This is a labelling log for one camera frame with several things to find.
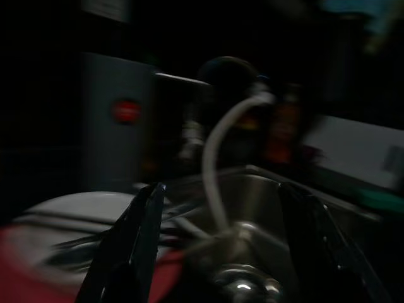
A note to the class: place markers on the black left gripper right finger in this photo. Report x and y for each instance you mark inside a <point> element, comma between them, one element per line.
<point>318,240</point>

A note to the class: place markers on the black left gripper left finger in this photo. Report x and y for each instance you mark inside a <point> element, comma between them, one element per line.
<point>132,240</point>

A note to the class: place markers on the stainless steel sink basin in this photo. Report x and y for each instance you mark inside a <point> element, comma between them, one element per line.
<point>252,195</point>

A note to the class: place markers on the white box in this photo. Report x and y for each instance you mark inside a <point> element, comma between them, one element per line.
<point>353,151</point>

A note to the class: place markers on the red plastic tub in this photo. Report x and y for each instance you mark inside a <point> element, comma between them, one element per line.
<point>34,265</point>

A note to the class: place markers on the curved silver sink faucet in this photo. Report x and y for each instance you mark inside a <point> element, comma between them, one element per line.
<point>212,164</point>

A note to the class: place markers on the dark bottle with orange label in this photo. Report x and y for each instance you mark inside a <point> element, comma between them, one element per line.
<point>284,126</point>

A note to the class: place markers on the grey canister with red label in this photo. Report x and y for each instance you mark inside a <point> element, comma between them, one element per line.
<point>116,120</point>

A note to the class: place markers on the dark round-topped bottle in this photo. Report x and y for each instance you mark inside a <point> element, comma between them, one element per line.
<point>227,94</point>

